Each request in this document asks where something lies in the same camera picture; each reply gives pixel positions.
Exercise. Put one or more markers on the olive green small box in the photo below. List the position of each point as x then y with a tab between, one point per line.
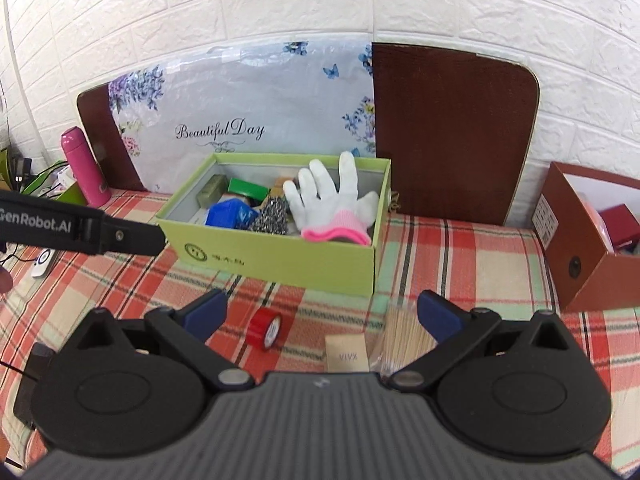
212	192

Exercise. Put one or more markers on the green soap packet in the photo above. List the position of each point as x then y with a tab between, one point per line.
250	189

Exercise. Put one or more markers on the plaid tablecloth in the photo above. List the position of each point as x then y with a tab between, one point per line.
450	260

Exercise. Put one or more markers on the pink water bottle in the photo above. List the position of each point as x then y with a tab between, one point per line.
85	170

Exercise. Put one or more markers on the white remote control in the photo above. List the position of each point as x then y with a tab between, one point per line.
44	264

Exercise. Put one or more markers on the gold small box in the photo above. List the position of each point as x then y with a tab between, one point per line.
282	185

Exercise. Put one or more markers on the black charger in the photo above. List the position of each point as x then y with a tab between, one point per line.
22	170

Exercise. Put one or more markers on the blue cube container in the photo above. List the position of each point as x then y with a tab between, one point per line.
227	215

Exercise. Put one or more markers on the white glove pink cuff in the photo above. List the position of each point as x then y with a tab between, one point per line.
325	200

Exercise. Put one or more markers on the green open tray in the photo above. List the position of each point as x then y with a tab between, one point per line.
70	195

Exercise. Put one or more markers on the floral plastic bedding bag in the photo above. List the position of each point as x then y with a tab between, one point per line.
240	100

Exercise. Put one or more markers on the red tape roll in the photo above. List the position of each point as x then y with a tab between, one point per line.
260	327

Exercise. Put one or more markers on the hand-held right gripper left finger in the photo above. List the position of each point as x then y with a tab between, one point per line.
207	310

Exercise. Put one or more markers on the large brown chair back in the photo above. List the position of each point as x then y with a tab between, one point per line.
450	135

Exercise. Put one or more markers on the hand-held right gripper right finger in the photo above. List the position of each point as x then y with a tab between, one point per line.
440	317

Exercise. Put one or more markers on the clear toothpick box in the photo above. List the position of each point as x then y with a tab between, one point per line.
400	340

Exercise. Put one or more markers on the tan flat box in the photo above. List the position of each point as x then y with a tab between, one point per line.
347	355

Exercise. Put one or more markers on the dark red box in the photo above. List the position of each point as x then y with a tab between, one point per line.
622	225

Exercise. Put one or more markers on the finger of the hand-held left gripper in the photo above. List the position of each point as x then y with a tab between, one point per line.
100	232

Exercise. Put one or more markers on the steel wool scrubber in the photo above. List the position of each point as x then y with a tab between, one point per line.
272	217

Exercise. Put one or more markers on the light green cardboard box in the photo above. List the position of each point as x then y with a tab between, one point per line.
280	265

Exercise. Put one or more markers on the brown cardboard box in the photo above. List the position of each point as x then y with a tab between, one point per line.
565	260

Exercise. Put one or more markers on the person's left hand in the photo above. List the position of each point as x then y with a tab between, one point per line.
4	280

